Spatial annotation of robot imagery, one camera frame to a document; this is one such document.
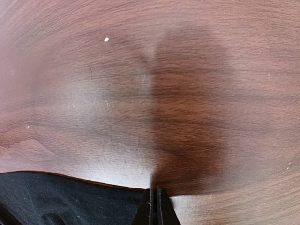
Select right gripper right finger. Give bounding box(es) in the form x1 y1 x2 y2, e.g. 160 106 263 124
157 187 180 225

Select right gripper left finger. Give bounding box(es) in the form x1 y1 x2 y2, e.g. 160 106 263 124
135 189 154 225

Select black t-shirt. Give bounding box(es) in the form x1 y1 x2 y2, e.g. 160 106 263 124
0 172 143 225

